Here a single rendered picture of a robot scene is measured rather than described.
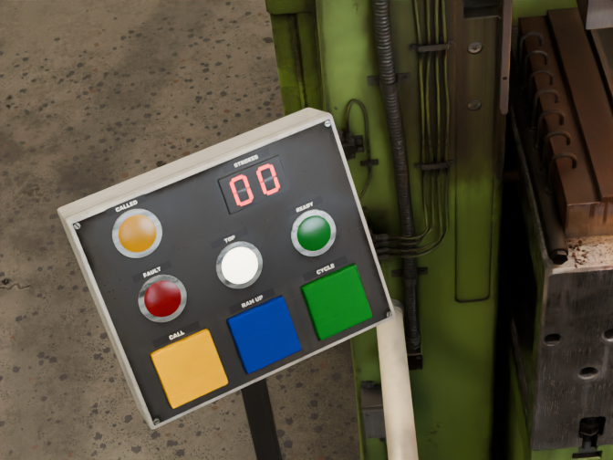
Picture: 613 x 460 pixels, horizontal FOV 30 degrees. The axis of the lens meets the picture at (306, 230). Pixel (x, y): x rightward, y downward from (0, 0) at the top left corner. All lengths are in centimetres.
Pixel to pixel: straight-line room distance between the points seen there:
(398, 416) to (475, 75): 53
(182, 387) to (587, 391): 69
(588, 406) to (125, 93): 196
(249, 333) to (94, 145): 192
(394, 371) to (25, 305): 132
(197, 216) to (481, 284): 68
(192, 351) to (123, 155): 187
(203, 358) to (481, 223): 58
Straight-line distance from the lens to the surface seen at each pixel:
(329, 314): 142
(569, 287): 161
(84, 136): 330
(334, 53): 153
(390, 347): 184
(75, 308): 286
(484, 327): 198
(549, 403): 183
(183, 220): 134
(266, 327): 140
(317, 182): 139
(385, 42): 150
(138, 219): 133
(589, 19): 138
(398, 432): 175
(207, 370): 139
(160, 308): 136
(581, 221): 160
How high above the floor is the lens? 210
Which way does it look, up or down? 47 degrees down
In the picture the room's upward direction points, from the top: 8 degrees counter-clockwise
